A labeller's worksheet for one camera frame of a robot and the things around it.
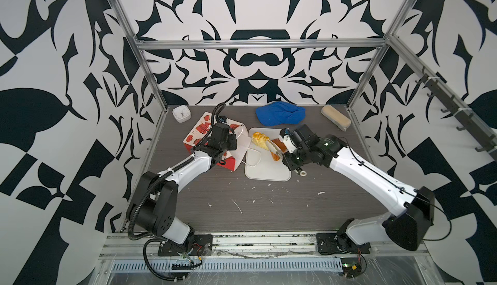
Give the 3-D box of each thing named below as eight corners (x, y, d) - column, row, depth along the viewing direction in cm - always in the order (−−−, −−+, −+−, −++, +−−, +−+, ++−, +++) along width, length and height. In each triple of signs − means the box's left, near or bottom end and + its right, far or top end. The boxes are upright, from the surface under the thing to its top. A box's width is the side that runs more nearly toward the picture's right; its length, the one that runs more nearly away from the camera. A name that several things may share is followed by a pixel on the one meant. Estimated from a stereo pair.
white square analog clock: (172, 115, 117) (170, 110, 114) (185, 108, 121) (183, 103, 118) (181, 124, 113) (179, 119, 109) (194, 116, 117) (192, 111, 113)
